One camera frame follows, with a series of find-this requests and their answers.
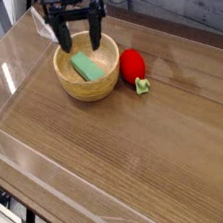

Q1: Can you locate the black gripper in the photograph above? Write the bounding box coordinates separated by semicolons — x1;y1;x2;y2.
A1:
40;0;106;53

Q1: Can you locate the brown wooden bowl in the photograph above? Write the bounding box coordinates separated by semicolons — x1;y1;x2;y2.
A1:
53;30;120;102

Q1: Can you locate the green rectangular stick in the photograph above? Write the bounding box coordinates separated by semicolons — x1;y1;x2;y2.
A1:
70;51;105;82

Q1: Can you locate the red plush strawberry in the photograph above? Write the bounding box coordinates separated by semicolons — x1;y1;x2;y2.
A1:
119;49;150;95

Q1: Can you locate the black table leg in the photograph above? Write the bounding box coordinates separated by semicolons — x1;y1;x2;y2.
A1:
25;209;36;223

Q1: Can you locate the clear acrylic corner bracket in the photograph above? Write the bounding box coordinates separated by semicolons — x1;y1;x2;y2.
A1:
31;5;66;43

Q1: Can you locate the clear acrylic tray wall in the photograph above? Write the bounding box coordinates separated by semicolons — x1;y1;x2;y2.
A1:
0;14;223;223

